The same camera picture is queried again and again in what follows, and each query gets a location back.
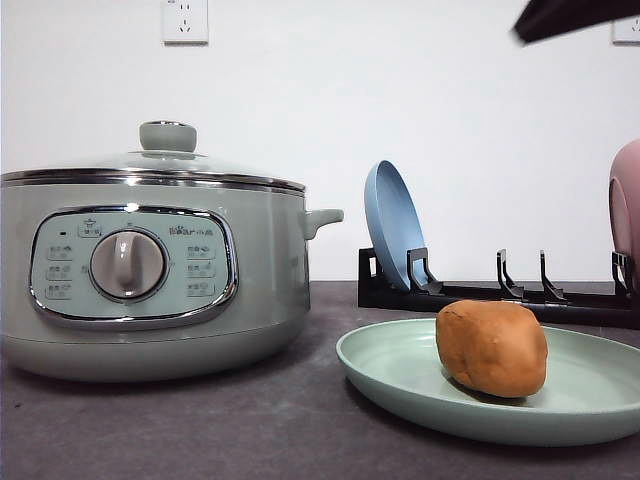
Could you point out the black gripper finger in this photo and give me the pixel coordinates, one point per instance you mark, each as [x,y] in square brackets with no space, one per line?
[546,18]

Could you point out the brown potato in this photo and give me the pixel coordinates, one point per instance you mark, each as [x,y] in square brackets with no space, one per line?
[494,347]

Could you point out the green plate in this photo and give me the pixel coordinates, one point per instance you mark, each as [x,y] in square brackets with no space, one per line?
[589,394]

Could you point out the glass steamer lid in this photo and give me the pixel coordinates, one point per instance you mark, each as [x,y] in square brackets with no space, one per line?
[166,155]

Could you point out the pink plate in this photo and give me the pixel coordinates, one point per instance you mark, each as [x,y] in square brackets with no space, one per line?
[624,211]

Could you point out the blue plate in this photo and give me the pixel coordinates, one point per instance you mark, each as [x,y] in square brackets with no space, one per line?
[395,220]

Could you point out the black plate rack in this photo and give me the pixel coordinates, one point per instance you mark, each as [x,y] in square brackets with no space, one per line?
[615,307]

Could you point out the green electric steamer pot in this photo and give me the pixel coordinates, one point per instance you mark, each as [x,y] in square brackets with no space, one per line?
[147,274]

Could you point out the white wall socket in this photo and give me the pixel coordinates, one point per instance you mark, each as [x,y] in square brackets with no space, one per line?
[624,32]
[184,23]

